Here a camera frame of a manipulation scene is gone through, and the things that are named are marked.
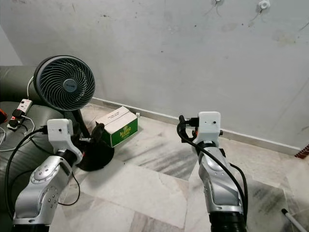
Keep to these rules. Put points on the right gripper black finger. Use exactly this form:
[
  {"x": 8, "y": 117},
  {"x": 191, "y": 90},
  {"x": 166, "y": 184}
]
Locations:
[{"x": 180, "y": 126}]

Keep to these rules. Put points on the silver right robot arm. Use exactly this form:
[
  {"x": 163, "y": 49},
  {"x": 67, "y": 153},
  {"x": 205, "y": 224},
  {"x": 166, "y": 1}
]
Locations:
[{"x": 217, "y": 188}]

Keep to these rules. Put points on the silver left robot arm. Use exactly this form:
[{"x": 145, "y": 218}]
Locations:
[{"x": 36, "y": 193}]

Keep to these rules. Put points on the green and white cardboard box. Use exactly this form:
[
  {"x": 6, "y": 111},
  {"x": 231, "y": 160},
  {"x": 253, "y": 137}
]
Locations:
[{"x": 120, "y": 128}]

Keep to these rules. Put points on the black round floor fan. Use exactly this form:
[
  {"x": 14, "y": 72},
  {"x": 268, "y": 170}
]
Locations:
[{"x": 65, "y": 82}]

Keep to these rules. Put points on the white power strip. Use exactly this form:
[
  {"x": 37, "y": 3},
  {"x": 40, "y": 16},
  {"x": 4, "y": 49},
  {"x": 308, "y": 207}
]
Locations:
[{"x": 24, "y": 104}]

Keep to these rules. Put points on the black power plug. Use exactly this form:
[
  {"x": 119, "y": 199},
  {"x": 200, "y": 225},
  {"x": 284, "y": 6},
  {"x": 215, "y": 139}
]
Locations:
[{"x": 17, "y": 115}]

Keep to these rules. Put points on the dark green leather sofa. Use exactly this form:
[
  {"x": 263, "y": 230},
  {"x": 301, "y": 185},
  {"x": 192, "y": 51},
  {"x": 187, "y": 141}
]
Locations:
[{"x": 12, "y": 164}]

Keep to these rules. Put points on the orange and black device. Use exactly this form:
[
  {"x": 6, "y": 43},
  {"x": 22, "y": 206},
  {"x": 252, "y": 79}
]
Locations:
[{"x": 2, "y": 116}]

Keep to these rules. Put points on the red-brown grid panel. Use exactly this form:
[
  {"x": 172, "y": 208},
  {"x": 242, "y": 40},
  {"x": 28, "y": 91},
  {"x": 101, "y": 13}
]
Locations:
[{"x": 303, "y": 151}]

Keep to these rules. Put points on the white rod with black tip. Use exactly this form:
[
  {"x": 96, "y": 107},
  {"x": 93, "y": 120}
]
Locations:
[{"x": 294, "y": 220}]

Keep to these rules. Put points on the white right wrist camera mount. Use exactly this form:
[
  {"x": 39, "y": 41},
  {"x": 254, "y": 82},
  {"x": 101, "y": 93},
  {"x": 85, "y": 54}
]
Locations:
[{"x": 209, "y": 124}]

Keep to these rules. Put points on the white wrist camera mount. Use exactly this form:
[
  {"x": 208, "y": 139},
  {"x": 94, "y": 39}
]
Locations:
[
  {"x": 60, "y": 130},
  {"x": 209, "y": 124}
]

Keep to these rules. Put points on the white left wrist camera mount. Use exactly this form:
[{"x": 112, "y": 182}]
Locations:
[{"x": 60, "y": 130}]

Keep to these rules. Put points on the round white wall hook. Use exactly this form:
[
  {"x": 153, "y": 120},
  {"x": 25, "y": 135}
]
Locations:
[{"x": 263, "y": 5}]

